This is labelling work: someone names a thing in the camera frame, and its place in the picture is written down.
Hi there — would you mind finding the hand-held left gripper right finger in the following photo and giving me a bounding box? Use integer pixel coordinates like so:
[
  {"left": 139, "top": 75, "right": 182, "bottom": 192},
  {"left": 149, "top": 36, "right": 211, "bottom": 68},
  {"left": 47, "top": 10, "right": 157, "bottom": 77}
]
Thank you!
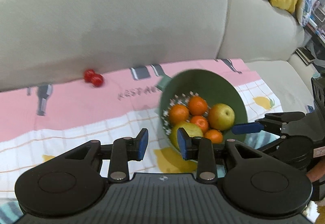
[{"left": 177, "top": 127, "right": 278, "bottom": 184}]

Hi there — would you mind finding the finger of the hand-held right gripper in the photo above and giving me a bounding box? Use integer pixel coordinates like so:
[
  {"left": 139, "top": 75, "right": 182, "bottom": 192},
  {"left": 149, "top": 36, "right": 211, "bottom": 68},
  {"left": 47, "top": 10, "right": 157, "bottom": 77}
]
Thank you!
[
  {"left": 232, "top": 112, "right": 306, "bottom": 135},
  {"left": 259, "top": 137, "right": 283, "bottom": 156}
]

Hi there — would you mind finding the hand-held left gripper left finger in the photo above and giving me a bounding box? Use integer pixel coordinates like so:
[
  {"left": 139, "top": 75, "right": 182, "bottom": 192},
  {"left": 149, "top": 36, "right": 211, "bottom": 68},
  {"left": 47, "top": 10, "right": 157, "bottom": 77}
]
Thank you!
[{"left": 49, "top": 128, "right": 149, "bottom": 184}]

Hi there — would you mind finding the yellow-green apple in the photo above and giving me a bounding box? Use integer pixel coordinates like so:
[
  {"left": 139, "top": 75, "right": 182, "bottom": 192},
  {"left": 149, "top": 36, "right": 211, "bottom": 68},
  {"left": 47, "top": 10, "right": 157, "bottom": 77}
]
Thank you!
[{"left": 170, "top": 121, "right": 204, "bottom": 151}]

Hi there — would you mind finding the orange tangerine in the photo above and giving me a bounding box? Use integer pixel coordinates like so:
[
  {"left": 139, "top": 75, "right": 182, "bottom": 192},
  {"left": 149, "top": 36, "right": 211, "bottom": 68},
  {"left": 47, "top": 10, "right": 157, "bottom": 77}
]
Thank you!
[
  {"left": 190, "top": 115, "right": 210, "bottom": 133},
  {"left": 168, "top": 104, "right": 190, "bottom": 125},
  {"left": 204, "top": 129, "right": 224, "bottom": 144},
  {"left": 188, "top": 96, "right": 208, "bottom": 116}
]

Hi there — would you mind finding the yellow apple with red blush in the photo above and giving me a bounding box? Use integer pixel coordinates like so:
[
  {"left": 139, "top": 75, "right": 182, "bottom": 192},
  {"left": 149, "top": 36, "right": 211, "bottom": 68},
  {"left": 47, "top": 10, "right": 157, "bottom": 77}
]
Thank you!
[{"left": 208, "top": 103, "right": 235, "bottom": 131}]

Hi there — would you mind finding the green colander bowl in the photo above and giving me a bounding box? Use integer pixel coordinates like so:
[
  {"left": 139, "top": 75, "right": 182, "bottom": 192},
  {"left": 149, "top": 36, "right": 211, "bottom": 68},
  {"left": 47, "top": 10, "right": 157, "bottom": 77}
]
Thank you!
[{"left": 155, "top": 69, "right": 248, "bottom": 163}]

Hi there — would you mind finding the person's right hand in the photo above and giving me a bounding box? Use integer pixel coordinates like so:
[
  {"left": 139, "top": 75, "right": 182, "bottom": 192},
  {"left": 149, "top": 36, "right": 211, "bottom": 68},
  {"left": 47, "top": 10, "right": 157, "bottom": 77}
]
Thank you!
[{"left": 306, "top": 163, "right": 325, "bottom": 183}]

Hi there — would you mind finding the pink and white printed blanket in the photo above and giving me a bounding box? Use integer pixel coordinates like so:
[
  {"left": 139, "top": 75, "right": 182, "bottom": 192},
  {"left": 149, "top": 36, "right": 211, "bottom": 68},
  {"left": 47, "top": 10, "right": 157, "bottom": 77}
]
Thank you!
[{"left": 0, "top": 58, "right": 315, "bottom": 224}]

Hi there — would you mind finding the dark cluttered shelf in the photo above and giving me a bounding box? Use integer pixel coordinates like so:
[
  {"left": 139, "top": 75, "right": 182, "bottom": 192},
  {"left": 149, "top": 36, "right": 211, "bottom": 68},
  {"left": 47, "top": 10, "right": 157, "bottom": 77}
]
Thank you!
[{"left": 295, "top": 0, "right": 325, "bottom": 74}]

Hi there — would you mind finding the beige fabric sofa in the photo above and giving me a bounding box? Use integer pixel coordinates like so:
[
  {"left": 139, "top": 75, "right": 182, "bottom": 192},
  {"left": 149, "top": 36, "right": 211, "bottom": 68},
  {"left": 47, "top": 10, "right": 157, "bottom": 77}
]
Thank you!
[{"left": 0, "top": 0, "right": 315, "bottom": 113}]

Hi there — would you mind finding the blue patterned cushion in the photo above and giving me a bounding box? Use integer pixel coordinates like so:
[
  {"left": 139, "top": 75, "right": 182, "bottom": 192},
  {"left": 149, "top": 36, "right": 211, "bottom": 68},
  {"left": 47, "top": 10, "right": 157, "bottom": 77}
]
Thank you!
[{"left": 296, "top": 0, "right": 313, "bottom": 27}]

